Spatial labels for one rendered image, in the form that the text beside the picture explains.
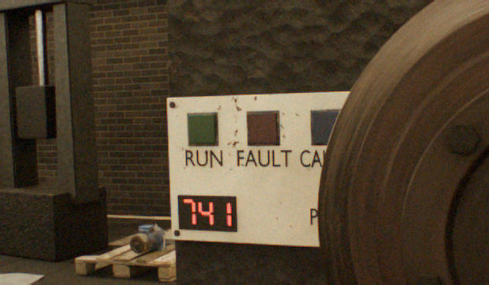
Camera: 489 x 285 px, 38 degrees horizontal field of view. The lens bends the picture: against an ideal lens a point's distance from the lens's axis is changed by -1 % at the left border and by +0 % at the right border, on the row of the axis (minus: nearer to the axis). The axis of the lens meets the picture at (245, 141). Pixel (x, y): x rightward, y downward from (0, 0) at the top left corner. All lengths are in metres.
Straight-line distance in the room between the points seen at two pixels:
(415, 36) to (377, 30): 0.17
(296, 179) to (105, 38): 7.38
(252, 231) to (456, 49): 0.36
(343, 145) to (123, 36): 7.40
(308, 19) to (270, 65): 0.07
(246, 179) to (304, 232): 0.09
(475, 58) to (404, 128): 0.08
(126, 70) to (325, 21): 7.19
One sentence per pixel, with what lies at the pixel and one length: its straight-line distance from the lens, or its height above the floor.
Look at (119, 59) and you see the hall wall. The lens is 8.05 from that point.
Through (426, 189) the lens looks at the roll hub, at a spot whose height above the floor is 1.16.
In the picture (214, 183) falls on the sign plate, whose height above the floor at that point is 1.13.
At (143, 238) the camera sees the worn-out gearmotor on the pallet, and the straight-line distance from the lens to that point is 5.26.
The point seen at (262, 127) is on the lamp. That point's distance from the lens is 0.84.
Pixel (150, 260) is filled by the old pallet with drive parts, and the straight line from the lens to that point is 5.20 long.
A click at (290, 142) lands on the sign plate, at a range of 0.83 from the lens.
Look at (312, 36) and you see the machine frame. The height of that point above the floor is 1.31.
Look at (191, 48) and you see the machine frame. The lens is 0.90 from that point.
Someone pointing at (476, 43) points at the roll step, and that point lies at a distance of 0.64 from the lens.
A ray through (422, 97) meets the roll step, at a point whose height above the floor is 1.23.
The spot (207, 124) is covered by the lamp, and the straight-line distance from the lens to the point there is 0.87.
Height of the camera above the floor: 1.23
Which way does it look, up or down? 3 degrees down
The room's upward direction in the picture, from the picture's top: 2 degrees counter-clockwise
